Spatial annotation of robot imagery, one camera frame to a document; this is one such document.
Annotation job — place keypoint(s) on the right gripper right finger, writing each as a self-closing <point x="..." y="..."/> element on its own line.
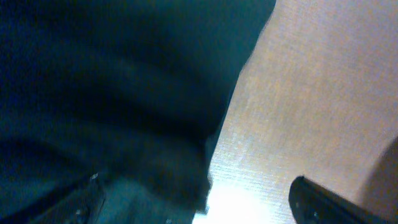
<point x="311" y="203"/>

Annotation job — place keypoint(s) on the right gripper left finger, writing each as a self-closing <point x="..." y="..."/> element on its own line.
<point x="77" y="203"/>

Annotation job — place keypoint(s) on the black t-shirt with logo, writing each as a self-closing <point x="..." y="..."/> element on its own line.
<point x="136" y="91"/>

